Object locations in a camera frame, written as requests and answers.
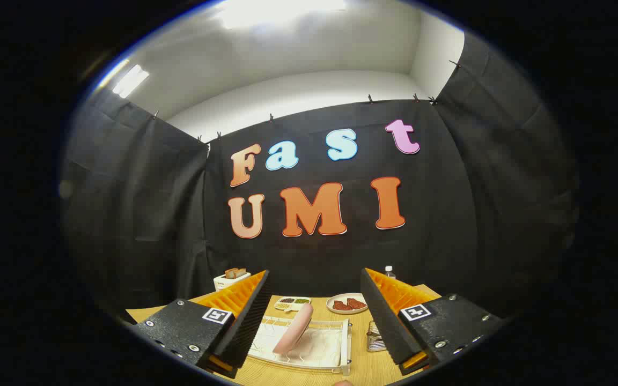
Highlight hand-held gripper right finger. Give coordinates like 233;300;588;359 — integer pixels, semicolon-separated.
360;268;505;376

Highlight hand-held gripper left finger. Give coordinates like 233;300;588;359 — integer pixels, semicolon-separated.
131;270;273;380

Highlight metal wire basket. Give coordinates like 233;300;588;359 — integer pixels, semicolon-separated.
366;321;387;353

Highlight white wire dish rack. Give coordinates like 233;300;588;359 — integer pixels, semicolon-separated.
247;315;352;376

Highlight pink plate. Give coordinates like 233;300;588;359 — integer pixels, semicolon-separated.
273;303;314;355

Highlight white divided dish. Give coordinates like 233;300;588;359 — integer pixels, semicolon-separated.
274;297;312;312

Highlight white plate with meat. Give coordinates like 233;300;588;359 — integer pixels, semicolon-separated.
326;293;369;315

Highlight white toaster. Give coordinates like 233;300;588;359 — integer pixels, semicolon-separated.
214;271;252;292

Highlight white drip tray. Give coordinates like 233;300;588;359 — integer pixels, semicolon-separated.
250;322;342;368

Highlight black backdrop cloth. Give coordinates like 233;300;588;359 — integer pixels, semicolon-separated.
61;32;578;322

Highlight ceiling light strip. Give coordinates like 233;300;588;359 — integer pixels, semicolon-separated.
112;64;150;99

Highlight large ceiling light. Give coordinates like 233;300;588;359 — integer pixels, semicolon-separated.
218;0;347;30

